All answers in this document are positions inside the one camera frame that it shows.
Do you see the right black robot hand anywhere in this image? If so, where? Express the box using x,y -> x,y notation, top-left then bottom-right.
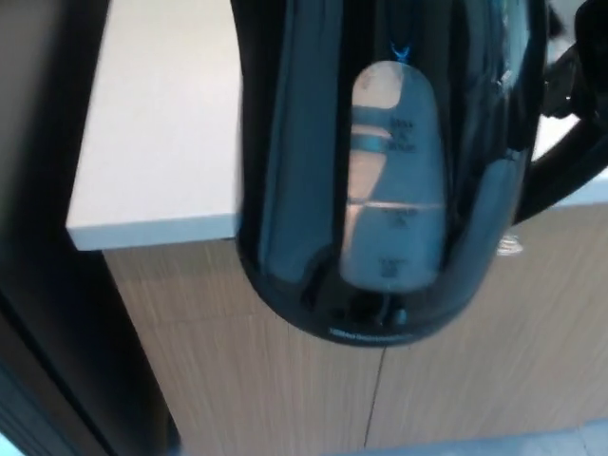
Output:
543,0 -> 608,121

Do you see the black electric kettle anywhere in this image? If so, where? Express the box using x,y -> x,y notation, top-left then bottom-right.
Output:
231,0 -> 608,355

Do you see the wooden cabinet door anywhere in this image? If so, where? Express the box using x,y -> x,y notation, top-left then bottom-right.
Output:
365,199 -> 608,428

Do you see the wooden deep drawer front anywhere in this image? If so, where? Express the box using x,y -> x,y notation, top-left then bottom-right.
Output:
118,315 -> 384,456

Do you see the wooden shallow drawer front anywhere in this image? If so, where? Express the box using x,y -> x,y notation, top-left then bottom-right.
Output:
102,239 -> 295,329

